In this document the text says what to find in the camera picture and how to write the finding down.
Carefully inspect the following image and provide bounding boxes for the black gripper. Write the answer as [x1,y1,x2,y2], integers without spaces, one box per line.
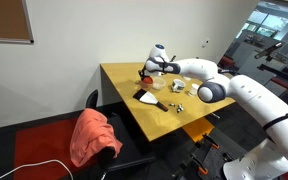
[138,66,152,83]

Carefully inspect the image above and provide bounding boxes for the clear plastic bowl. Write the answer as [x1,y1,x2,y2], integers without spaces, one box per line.
[150,76,167,91]

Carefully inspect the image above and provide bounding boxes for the white green soup mug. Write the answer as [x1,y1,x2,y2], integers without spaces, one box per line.
[170,78,187,93]

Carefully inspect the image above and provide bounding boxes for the black chair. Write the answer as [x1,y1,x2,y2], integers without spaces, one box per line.
[84,89,157,173]

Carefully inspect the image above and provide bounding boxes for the salmon pink cloth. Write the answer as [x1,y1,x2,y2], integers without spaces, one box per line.
[69,108,124,168]

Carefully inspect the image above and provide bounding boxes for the black perforated board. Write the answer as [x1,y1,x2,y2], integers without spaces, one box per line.
[172,128,248,180]

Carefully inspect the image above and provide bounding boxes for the glass window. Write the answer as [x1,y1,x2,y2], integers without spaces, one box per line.
[233,0,288,68]

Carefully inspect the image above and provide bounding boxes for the brown cork board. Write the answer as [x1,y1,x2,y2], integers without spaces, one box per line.
[0,0,35,45]

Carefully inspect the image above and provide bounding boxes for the black clamp orange handle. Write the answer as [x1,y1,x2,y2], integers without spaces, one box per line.
[189,153,209,176]
[202,133,220,150]

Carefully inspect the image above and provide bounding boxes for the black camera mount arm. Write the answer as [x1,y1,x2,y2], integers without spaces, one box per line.
[253,41,284,61]

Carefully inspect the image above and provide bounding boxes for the white cable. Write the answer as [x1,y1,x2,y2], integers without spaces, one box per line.
[0,159,74,180]

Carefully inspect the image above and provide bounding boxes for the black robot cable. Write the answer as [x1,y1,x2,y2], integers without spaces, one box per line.
[162,54,288,132]

